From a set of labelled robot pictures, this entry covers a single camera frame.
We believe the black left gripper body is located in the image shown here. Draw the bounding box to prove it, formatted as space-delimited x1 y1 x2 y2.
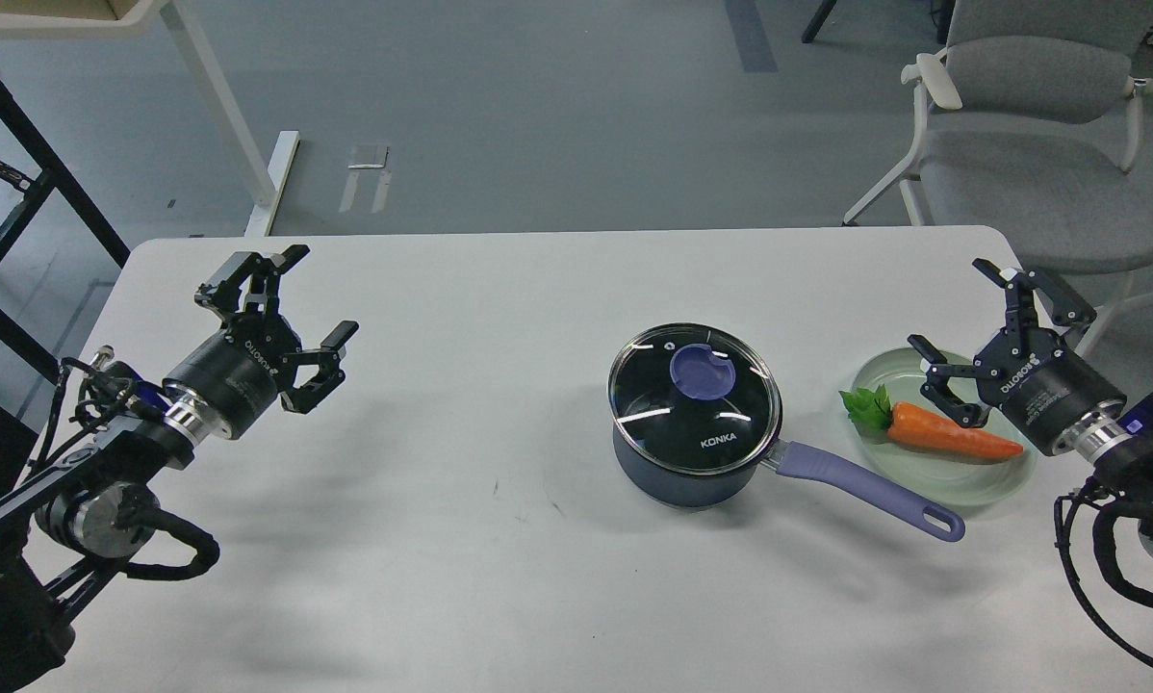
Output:
164 317 302 440

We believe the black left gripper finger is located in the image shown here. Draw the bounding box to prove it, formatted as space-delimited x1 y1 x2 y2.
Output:
280 321 360 414
194 244 311 327

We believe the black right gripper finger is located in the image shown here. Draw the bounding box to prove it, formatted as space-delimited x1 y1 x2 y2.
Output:
909 334 990 428
972 258 1097 347

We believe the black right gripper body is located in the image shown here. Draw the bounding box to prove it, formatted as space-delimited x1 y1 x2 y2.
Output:
973 329 1126 455

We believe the glass pot lid purple knob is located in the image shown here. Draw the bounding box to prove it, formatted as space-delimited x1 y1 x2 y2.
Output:
606 321 783 476

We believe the blue saucepan with purple handle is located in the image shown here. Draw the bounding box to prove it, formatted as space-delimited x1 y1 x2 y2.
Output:
612 322 966 543

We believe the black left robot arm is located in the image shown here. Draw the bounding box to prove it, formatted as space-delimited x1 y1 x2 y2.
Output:
0 244 357 692

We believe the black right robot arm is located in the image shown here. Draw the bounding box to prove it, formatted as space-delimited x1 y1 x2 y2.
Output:
910 258 1153 668

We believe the orange toy carrot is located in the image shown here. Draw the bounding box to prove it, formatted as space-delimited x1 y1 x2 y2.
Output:
838 386 1024 462

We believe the pale green plate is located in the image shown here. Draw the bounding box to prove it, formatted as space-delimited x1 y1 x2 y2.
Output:
841 349 1035 512

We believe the grey office chair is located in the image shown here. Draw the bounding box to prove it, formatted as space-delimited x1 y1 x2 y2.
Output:
842 1 1153 356

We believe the black metal rack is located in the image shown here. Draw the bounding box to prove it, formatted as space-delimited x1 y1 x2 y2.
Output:
0 78 131 382

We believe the white desk frame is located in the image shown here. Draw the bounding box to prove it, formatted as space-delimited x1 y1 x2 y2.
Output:
0 0 300 238

